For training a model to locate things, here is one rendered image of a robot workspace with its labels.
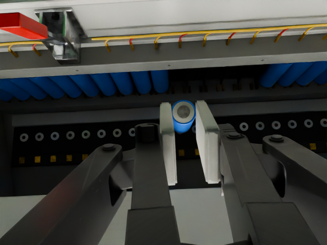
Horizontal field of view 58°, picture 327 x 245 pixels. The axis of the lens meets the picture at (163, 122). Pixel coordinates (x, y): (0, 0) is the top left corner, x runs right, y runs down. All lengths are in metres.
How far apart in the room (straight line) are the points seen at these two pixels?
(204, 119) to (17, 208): 0.18
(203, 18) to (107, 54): 0.09
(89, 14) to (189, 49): 0.09
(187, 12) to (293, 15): 0.09
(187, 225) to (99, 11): 0.18
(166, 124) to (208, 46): 0.12
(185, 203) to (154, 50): 0.13
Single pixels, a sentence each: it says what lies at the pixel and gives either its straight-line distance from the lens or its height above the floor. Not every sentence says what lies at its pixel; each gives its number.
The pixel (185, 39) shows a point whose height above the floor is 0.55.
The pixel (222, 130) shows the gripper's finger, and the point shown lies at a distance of 0.17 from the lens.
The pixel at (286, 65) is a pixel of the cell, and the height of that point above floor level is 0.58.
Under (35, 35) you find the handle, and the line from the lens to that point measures 0.20.
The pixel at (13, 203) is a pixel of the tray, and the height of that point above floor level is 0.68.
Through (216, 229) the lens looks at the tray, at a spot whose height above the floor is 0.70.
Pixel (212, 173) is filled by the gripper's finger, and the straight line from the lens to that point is 0.16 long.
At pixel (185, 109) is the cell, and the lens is 0.21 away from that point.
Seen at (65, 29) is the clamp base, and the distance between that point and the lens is 0.23.
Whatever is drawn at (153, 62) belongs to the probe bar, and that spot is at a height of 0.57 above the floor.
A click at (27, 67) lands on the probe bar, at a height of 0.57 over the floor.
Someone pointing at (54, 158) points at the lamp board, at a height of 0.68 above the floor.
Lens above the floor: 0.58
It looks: 9 degrees up
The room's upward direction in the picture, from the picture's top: 177 degrees clockwise
